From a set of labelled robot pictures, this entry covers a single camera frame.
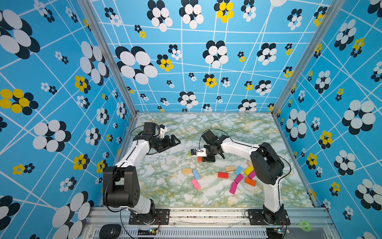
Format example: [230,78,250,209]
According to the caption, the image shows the magenta block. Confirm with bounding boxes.
[247,170,256,179]
[234,174,244,184]
[229,182,238,195]

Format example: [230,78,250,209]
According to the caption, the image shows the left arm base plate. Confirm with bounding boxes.
[128,209,171,226]

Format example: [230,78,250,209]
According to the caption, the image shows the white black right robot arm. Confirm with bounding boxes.
[196,129,290,226]

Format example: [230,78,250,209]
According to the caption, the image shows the natural wood block centre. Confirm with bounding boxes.
[224,166,236,172]

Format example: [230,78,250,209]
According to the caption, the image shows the magenta block upper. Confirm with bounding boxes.
[247,170,256,179]

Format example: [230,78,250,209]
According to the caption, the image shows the natural wood block left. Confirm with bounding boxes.
[182,168,193,174]

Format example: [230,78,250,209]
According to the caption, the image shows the aluminium frame post right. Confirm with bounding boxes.
[272,0,346,118]

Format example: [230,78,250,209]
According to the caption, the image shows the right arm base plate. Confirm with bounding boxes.
[245,208,290,226]

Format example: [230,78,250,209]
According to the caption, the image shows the small light blue block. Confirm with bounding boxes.
[234,166,243,175]

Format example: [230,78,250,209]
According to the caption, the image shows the green tape roll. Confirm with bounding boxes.
[299,221,311,232]

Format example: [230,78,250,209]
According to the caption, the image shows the black computer mouse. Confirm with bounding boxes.
[99,224,121,239]

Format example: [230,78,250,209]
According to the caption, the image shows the magenta block lower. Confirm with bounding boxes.
[229,182,238,195]

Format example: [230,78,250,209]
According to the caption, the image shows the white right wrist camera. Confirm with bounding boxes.
[190,148,207,157]

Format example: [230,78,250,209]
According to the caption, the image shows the yellow block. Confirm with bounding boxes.
[244,166,254,176]

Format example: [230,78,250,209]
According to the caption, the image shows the aluminium frame post left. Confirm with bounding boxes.
[78,0,137,119]

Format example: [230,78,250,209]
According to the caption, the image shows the aluminium frame post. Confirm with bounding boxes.
[272,0,346,118]
[78,0,137,119]

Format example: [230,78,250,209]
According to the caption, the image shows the pink block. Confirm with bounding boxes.
[191,179,201,190]

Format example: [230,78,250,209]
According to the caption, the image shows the orange block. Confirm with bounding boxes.
[245,177,257,187]

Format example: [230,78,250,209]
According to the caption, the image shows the magenta block middle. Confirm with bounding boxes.
[234,174,244,184]

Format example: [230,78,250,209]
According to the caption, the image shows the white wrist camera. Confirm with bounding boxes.
[190,148,207,157]
[159,124,168,138]

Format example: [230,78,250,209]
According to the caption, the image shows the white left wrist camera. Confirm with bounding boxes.
[159,124,168,138]

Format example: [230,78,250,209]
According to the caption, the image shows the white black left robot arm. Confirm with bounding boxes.
[102,122,181,224]

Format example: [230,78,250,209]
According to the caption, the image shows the red block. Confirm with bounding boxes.
[218,172,229,179]

